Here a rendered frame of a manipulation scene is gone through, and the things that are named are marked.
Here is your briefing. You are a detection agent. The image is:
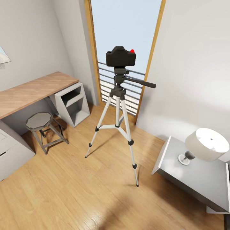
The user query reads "camera tripod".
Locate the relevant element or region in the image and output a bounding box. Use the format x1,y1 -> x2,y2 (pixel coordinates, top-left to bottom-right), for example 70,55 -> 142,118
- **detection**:
85,66 -> 156,187

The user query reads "digital camera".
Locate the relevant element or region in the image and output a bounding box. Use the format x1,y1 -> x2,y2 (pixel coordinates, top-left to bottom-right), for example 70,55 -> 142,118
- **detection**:
106,46 -> 136,67

